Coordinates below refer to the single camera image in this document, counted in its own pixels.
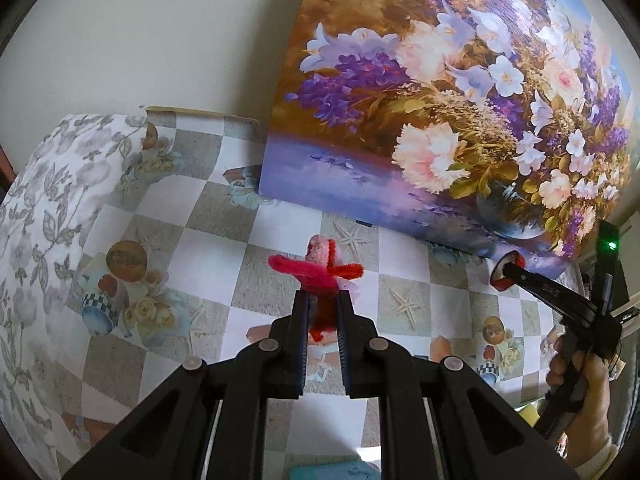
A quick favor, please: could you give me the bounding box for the dark wooden furniture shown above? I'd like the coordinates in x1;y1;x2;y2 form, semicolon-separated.
0;145;16;186

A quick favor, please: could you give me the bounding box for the red tape roll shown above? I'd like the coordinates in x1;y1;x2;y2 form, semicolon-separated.
489;252;526;292

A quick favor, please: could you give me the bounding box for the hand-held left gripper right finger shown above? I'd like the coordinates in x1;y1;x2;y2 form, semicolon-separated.
336;290;583;480

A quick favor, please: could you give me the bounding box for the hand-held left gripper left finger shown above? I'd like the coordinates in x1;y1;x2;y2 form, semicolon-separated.
62;290;313;480

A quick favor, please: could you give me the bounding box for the teal toy camera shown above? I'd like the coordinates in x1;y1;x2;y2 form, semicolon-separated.
290;462;381;480

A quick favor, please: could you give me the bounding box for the grey floral tablecloth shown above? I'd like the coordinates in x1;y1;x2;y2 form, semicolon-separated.
0;112;151;480

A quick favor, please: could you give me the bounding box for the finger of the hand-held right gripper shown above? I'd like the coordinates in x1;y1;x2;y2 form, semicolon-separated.
502;265;598;320

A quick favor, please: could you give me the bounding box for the flower painting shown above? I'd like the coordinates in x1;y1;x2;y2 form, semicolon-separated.
257;0;633;273

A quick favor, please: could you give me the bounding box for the red pipe cleaner figure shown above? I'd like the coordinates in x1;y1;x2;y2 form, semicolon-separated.
267;234;366;343

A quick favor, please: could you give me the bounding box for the checked printed tablecloth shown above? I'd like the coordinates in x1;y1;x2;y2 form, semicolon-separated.
55;110;601;480

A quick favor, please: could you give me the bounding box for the person's right forearm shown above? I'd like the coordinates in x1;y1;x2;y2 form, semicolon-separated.
562;435;621;480

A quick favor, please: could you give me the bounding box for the person's right hand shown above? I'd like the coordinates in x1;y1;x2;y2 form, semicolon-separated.
545;335;613;457

